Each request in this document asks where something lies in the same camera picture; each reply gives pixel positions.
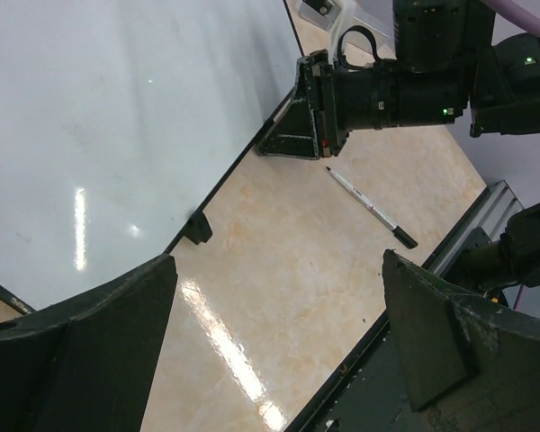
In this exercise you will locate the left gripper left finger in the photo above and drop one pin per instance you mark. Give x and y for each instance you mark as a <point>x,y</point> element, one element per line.
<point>88,363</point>

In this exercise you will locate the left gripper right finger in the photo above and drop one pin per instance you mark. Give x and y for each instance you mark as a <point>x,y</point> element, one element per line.
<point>469,364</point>

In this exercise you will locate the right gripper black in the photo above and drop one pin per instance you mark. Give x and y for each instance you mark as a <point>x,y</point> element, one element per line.
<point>374,98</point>

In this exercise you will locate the white marker pen black cap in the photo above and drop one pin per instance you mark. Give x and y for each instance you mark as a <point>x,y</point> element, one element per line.
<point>398,232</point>

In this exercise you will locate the white whiteboard black frame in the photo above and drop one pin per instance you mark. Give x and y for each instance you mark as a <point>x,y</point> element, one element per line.
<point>118,121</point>

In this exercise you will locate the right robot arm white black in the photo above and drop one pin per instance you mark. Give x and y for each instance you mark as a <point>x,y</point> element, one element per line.
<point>445,64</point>

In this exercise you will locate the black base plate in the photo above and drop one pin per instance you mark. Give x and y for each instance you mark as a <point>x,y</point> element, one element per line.
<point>367,392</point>

